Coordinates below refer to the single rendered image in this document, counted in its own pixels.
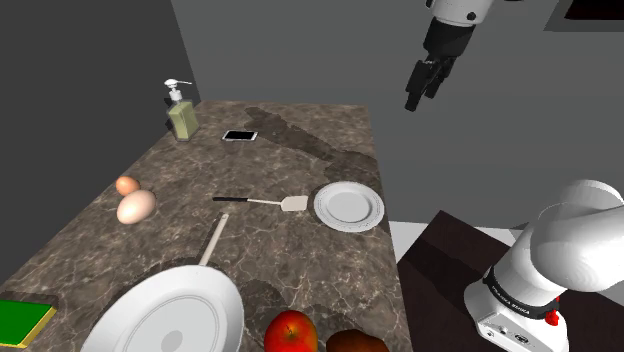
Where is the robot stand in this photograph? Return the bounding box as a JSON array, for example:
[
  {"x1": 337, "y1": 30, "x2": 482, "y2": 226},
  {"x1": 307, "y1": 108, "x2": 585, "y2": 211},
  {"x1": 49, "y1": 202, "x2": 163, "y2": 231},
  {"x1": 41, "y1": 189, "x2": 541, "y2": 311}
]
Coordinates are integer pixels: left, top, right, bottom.
[{"x1": 396, "y1": 209, "x2": 624, "y2": 352}]

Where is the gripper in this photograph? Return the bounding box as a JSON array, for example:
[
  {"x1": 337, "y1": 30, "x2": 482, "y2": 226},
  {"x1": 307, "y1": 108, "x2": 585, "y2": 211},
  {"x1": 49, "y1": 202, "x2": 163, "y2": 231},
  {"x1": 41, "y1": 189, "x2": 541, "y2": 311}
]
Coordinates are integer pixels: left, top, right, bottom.
[{"x1": 403, "y1": 16, "x2": 477, "y2": 113}]

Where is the red apple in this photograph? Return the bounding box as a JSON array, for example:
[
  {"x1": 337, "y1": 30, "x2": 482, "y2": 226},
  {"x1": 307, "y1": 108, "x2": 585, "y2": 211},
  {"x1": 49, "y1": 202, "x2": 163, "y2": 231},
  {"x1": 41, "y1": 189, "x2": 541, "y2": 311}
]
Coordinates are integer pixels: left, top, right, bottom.
[{"x1": 263, "y1": 309, "x2": 320, "y2": 352}]

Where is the brown potato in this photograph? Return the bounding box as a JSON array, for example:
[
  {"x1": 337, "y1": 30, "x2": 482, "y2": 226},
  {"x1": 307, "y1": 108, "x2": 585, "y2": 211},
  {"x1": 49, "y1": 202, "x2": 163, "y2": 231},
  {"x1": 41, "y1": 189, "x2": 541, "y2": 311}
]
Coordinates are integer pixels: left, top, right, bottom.
[{"x1": 325, "y1": 328, "x2": 391, "y2": 352}]

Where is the dark wall picture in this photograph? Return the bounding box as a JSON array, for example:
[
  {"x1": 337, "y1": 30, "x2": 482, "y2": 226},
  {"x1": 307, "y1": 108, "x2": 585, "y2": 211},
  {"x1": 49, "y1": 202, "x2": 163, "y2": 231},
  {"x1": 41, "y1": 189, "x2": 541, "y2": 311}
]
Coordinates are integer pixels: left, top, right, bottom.
[{"x1": 543, "y1": 0, "x2": 624, "y2": 33}]

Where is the black smartphone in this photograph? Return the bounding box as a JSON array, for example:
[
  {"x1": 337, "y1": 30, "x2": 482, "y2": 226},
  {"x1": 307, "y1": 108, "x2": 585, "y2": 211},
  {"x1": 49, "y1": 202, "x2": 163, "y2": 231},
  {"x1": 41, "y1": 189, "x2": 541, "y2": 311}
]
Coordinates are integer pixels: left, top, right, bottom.
[{"x1": 221, "y1": 129, "x2": 259, "y2": 143}]

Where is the large pale egg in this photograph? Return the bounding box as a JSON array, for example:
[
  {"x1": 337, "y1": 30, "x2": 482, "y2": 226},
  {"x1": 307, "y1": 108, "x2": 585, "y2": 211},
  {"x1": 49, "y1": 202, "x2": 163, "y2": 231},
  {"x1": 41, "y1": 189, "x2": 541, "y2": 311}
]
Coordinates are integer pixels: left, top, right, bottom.
[{"x1": 115, "y1": 188, "x2": 158, "y2": 226}]

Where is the small white plate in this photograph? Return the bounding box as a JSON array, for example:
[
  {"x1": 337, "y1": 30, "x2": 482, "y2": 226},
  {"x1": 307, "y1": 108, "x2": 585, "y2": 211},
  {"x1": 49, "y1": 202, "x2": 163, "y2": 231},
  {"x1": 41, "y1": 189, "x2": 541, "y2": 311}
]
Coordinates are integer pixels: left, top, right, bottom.
[{"x1": 313, "y1": 180, "x2": 386, "y2": 234}]

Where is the green soap dispenser bottle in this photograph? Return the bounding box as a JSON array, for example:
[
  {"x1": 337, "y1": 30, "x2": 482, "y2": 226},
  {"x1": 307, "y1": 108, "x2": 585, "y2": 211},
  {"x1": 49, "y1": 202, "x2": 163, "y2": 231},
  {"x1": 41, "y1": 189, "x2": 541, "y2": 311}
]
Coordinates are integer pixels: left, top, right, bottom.
[{"x1": 163, "y1": 78, "x2": 201, "y2": 143}]

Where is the white frying pan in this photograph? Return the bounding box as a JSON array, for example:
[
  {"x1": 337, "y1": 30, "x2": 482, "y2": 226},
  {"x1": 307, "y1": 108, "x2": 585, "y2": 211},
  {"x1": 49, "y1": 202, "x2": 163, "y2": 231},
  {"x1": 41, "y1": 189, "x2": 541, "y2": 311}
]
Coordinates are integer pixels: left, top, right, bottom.
[{"x1": 80, "y1": 212, "x2": 245, "y2": 352}]

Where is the white spatula with black handle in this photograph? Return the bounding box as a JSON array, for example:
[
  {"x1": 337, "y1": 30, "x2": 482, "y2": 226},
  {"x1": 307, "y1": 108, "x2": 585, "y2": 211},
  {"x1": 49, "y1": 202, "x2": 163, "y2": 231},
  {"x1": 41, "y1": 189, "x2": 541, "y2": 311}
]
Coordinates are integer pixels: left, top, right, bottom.
[{"x1": 212, "y1": 194, "x2": 310, "y2": 213}]

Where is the green and yellow sponge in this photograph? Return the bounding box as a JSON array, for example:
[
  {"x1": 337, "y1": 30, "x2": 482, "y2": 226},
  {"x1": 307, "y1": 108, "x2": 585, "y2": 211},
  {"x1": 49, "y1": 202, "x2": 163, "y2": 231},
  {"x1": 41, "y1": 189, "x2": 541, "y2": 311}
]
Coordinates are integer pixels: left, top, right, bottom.
[{"x1": 0, "y1": 298, "x2": 58, "y2": 350}]

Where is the small brown egg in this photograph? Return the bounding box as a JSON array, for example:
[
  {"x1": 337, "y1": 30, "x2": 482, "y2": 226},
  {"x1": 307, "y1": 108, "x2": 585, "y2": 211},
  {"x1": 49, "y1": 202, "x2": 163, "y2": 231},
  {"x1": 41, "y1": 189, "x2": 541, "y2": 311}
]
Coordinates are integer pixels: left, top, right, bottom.
[{"x1": 115, "y1": 175, "x2": 142, "y2": 197}]

